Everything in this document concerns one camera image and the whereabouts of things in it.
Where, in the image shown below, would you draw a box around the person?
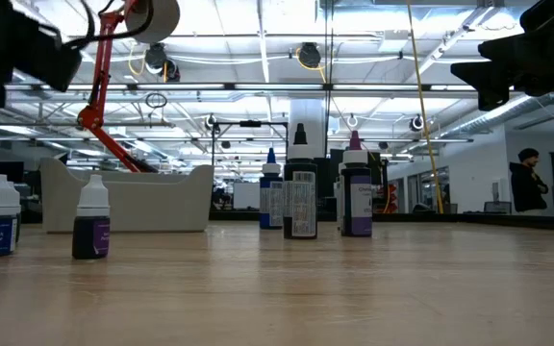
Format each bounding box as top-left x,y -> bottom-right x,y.
508,147 -> 550,216

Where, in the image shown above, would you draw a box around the grey plastic bin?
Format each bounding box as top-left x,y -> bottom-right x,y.
39,157 -> 215,235

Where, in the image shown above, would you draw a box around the silver ventilation duct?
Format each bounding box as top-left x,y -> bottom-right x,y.
438,93 -> 554,141

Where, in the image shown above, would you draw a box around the hanging black cable loop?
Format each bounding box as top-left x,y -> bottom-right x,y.
144,91 -> 169,111

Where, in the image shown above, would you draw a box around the white building column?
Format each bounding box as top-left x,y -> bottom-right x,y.
288,98 -> 328,162

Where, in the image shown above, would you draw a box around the small grey-blue bottle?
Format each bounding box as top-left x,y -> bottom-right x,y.
340,130 -> 374,238
258,147 -> 285,231

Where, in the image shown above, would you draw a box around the small purple dye bottle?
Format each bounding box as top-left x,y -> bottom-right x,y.
71,173 -> 112,261

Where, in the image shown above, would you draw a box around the black computer monitor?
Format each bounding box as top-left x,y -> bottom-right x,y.
0,161 -> 25,185

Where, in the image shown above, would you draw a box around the red desk lamp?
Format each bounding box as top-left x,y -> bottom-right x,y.
76,0 -> 182,174

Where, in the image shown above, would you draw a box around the black metal frame stand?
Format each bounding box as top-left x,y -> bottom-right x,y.
211,119 -> 290,169

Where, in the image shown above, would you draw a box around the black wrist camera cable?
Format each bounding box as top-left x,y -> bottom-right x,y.
60,0 -> 156,50

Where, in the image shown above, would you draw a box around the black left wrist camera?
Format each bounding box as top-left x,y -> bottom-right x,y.
19,21 -> 84,93

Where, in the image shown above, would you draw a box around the red parts rack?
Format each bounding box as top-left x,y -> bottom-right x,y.
381,184 -> 399,215

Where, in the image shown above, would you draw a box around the black-capped large dye bottle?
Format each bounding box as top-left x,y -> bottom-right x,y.
282,122 -> 319,241

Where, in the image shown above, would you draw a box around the yellow hanging cable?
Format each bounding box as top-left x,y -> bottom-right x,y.
405,0 -> 445,215

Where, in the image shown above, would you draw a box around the white board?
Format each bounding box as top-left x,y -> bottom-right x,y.
232,182 -> 262,210

